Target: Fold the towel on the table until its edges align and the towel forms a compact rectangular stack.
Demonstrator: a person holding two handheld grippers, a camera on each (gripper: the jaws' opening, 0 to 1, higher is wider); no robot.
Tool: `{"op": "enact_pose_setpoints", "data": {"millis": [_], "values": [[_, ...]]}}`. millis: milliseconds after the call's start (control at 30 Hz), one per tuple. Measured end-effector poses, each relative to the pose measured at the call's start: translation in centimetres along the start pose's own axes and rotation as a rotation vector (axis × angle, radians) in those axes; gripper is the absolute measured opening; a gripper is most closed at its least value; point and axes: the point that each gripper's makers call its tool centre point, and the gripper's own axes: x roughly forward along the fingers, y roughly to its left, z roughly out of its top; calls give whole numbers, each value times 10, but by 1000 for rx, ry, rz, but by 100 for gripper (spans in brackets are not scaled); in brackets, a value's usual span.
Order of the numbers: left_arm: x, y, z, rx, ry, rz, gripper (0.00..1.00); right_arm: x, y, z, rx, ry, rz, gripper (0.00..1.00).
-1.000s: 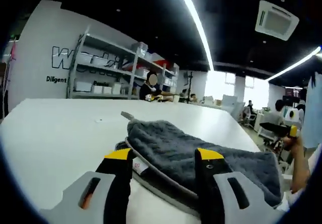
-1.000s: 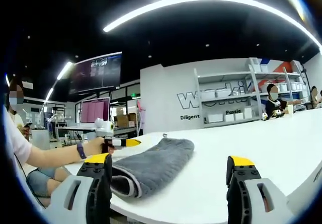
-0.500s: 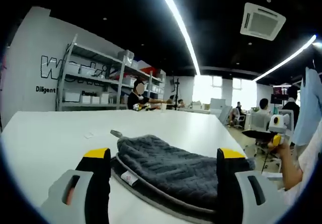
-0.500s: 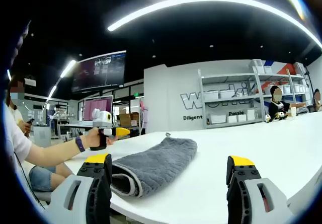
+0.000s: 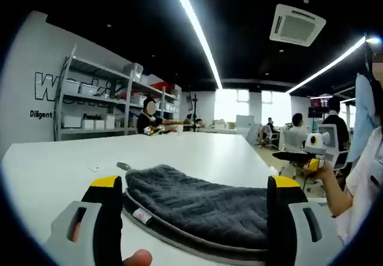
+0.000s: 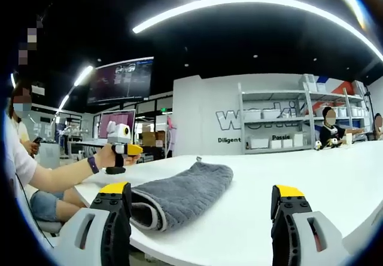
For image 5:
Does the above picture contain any person's right hand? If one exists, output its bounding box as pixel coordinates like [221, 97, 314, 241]
[302, 160, 333, 185]

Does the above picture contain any long ceiling light strip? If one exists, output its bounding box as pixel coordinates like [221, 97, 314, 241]
[285, 35, 367, 94]
[166, 0, 224, 90]

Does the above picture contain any black tripod stand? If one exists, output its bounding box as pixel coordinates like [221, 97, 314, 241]
[190, 94, 200, 133]

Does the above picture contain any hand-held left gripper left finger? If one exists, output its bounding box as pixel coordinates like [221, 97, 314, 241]
[44, 175, 124, 266]

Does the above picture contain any red wall monitor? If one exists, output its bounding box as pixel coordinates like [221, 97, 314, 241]
[309, 97, 330, 110]

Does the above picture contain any white office chair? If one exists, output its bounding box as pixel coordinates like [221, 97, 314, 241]
[318, 124, 349, 172]

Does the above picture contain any metal storage shelf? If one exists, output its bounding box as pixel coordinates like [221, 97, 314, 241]
[61, 64, 180, 129]

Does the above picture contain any white table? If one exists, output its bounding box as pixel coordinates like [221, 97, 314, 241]
[1, 131, 344, 266]

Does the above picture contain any grey metal shelving rack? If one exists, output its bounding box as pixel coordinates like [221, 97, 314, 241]
[53, 45, 183, 142]

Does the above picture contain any ceiling air conditioner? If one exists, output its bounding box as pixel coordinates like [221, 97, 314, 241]
[269, 3, 327, 47]

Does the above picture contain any grey towel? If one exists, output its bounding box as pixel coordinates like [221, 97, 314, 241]
[116, 161, 270, 253]

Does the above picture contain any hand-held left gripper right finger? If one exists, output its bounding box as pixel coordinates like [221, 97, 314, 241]
[266, 175, 344, 266]

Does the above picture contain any light blue cloth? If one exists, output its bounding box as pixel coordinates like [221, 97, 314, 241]
[348, 74, 378, 163]

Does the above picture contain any person's left hand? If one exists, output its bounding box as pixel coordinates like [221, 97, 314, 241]
[123, 249, 154, 266]

